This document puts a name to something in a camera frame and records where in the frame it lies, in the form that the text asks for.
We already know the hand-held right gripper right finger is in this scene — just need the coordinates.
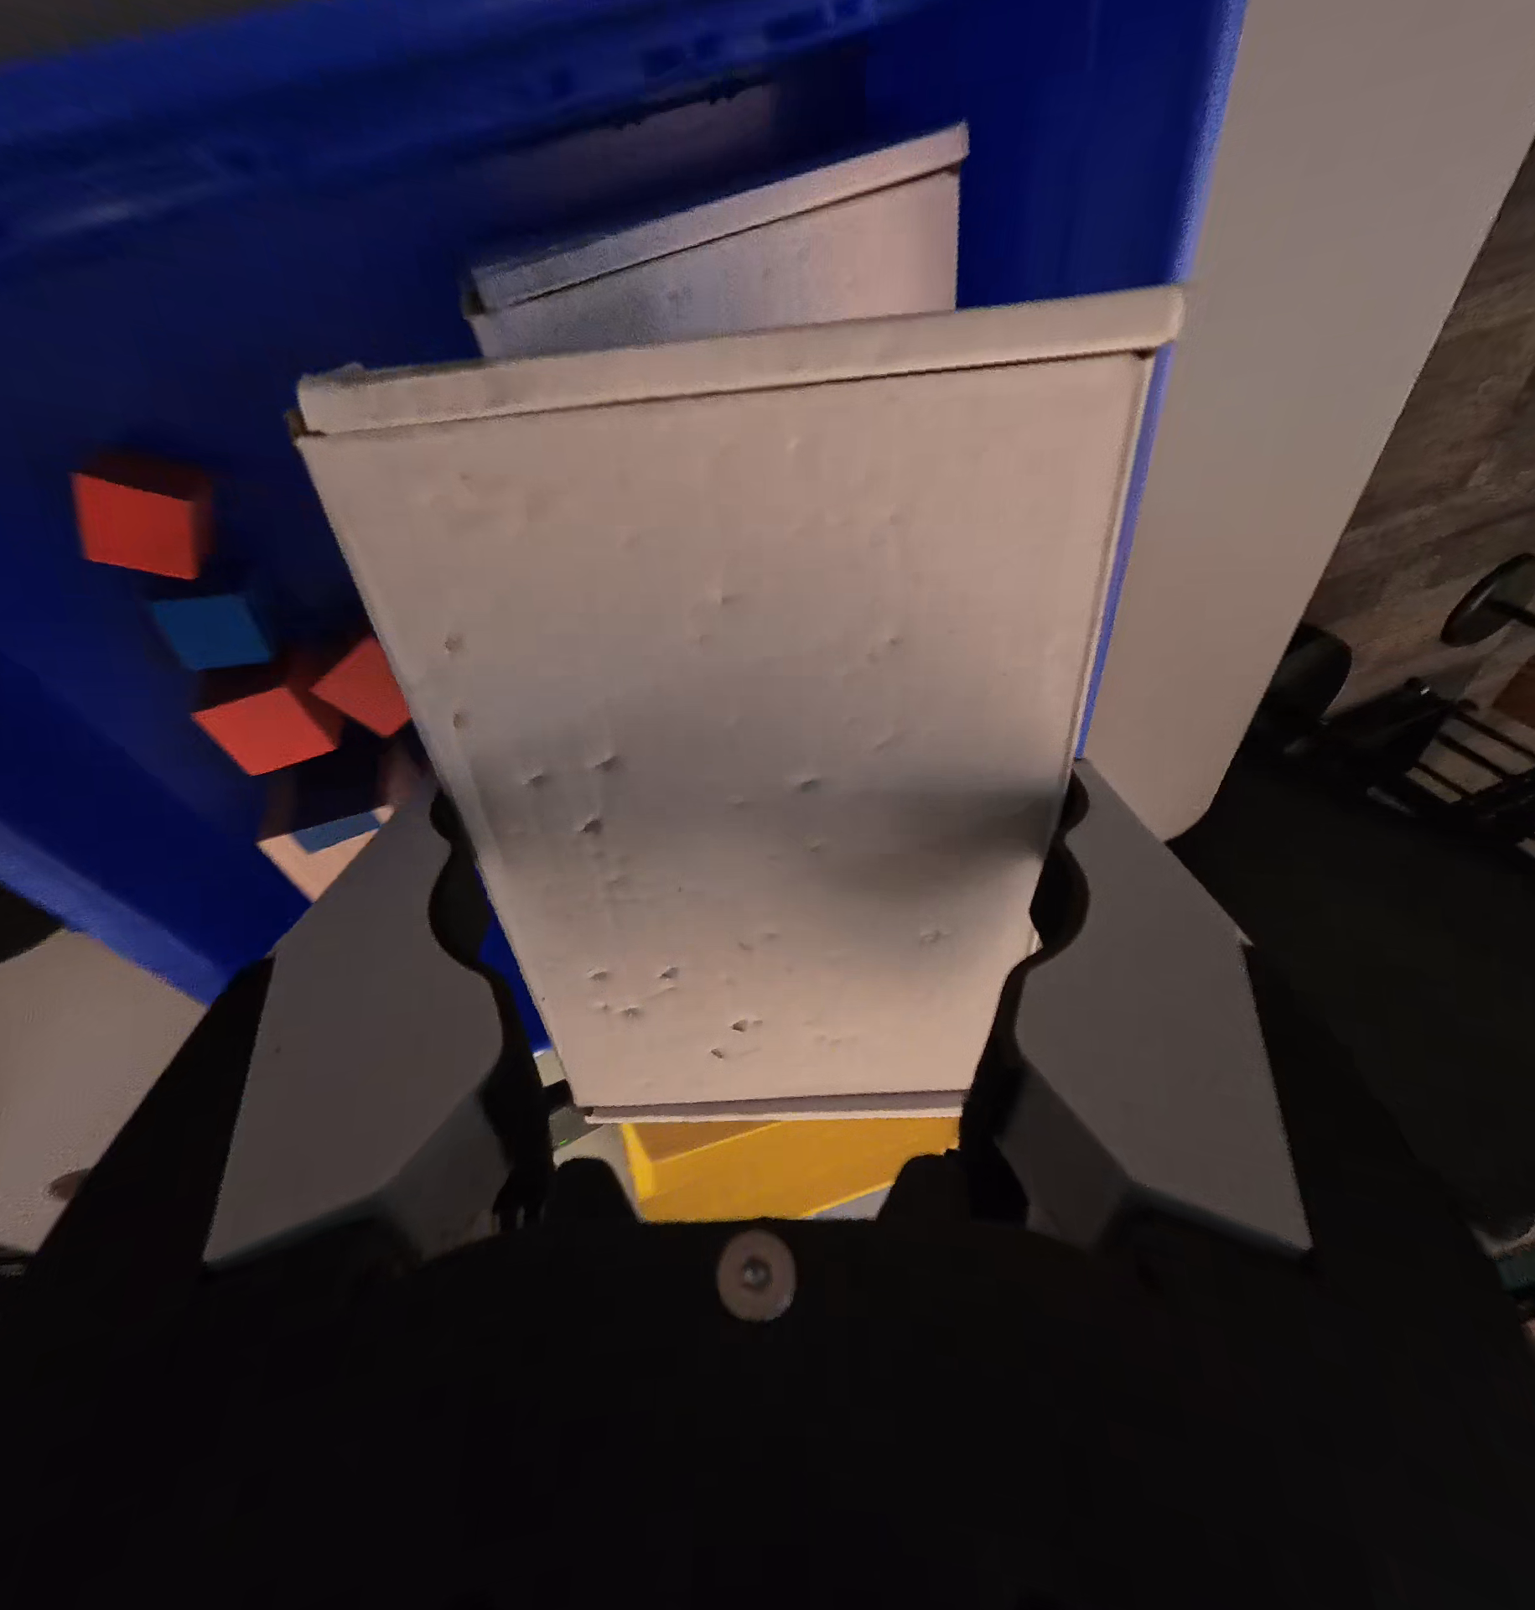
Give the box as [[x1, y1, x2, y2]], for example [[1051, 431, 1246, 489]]
[[966, 759, 1318, 1256]]

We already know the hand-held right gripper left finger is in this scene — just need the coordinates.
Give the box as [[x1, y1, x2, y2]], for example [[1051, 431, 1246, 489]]
[[202, 789, 562, 1267]]

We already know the white cardboard box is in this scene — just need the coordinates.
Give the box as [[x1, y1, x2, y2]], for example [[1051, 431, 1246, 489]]
[[463, 120, 972, 360], [295, 285, 1187, 1125]]

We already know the blue plastic bin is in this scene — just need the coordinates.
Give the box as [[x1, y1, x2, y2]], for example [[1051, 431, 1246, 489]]
[[0, 0, 1249, 1051]]

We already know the red wooden cube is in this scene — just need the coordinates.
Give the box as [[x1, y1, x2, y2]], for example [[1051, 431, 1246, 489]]
[[309, 632, 414, 739], [192, 682, 347, 779], [73, 452, 217, 583]]

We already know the yellow plastic bin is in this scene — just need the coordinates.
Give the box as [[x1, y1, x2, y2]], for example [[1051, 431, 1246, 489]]
[[621, 1111, 966, 1224]]

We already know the blue wooden cube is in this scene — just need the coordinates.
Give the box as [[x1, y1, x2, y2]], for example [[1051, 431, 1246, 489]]
[[151, 588, 282, 672]]

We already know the black office chair base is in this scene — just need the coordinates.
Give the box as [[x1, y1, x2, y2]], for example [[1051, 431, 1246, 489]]
[[1264, 553, 1535, 875]]

